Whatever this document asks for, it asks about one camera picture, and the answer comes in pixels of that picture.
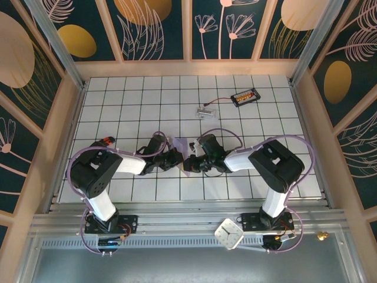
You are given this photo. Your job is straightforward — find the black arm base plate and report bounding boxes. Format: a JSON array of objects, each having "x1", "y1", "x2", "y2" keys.
[
  {"x1": 240, "y1": 212, "x2": 295, "y2": 232},
  {"x1": 84, "y1": 215, "x2": 139, "y2": 235}
]

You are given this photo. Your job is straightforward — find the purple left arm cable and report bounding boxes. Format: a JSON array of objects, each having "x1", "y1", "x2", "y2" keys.
[{"x1": 67, "y1": 131, "x2": 174, "y2": 257}]

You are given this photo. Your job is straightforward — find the aluminium table edge rail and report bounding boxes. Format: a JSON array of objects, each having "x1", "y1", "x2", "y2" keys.
[{"x1": 29, "y1": 199, "x2": 350, "y2": 245}]

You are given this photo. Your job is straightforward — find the clear plastic box with metal part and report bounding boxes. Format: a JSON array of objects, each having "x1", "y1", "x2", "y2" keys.
[{"x1": 195, "y1": 106, "x2": 219, "y2": 121}]

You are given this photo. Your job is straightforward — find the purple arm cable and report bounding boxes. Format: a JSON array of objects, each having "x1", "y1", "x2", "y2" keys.
[
  {"x1": 67, "y1": 131, "x2": 174, "y2": 257},
  {"x1": 197, "y1": 128, "x2": 318, "y2": 254}
]

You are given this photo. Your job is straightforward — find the lilac square paper sheet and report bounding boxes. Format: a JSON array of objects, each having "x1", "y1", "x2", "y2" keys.
[{"x1": 171, "y1": 135, "x2": 191, "y2": 178}]

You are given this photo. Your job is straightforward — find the thin red wire with plug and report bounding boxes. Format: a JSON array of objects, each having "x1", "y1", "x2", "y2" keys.
[{"x1": 204, "y1": 97, "x2": 236, "y2": 108}]

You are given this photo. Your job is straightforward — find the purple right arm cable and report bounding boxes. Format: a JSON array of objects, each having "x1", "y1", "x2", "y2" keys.
[{"x1": 197, "y1": 128, "x2": 318, "y2": 254}]

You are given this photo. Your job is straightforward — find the aluminium side rail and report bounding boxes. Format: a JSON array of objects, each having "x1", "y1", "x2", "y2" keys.
[
  {"x1": 44, "y1": 82, "x2": 88, "y2": 213},
  {"x1": 290, "y1": 82, "x2": 335, "y2": 209}
]

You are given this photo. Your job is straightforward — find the white square analog clock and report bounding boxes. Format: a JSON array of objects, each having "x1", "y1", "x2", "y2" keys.
[{"x1": 214, "y1": 218, "x2": 244, "y2": 251}]

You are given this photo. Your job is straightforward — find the grey slotted cable duct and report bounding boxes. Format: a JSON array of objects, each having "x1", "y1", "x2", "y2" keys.
[{"x1": 41, "y1": 238, "x2": 266, "y2": 249}]

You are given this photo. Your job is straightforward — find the black board with orange connectors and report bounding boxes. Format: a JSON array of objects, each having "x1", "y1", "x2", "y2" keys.
[{"x1": 230, "y1": 90, "x2": 261, "y2": 106}]

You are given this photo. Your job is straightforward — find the orange black utility knife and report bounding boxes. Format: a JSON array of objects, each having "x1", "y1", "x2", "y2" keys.
[{"x1": 90, "y1": 136, "x2": 115, "y2": 148}]

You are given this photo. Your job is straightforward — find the aluminium frame post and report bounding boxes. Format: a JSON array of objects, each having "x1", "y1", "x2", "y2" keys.
[
  {"x1": 25, "y1": 0, "x2": 87, "y2": 89},
  {"x1": 289, "y1": 0, "x2": 346, "y2": 87}
]

